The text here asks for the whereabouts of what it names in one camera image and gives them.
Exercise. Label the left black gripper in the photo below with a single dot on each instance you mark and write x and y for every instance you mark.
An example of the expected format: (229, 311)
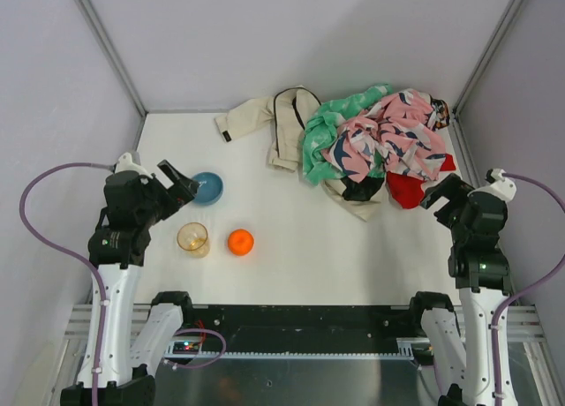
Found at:
(169, 191)

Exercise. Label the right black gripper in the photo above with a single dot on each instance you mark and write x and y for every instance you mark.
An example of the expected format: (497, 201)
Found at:
(451, 199)

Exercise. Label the red cloth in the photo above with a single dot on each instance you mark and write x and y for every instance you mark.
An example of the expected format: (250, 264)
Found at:
(406, 175)

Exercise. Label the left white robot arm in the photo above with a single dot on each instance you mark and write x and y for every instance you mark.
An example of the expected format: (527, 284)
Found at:
(117, 369)

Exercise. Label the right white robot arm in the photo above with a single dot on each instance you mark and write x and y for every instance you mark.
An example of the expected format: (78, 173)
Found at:
(470, 351)

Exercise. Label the black orange patterned cloth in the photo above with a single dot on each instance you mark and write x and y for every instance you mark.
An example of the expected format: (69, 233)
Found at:
(442, 114)

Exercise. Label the pink navy patterned cloth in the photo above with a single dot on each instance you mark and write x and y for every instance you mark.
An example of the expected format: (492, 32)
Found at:
(398, 123)

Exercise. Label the green white patterned cloth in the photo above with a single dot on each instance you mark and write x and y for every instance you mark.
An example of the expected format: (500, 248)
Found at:
(321, 130)

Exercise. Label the blue bowl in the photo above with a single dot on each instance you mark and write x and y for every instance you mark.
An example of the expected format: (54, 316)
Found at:
(210, 188)

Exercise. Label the amber transparent cup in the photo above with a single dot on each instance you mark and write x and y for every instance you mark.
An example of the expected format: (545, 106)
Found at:
(194, 239)

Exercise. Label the orange fruit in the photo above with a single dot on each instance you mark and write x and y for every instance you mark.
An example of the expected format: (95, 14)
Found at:
(240, 242)

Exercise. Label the beige jacket with black trim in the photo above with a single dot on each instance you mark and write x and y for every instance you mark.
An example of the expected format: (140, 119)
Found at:
(288, 112)

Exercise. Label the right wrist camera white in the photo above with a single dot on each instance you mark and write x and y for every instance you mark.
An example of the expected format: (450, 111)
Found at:
(499, 185)

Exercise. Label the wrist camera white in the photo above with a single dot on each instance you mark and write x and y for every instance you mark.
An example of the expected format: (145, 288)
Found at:
(499, 185)
(130, 161)

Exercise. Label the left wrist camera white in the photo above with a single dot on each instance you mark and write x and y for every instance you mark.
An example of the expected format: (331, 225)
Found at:
(130, 161)

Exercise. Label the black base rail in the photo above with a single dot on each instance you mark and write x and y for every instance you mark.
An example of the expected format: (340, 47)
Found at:
(308, 329)

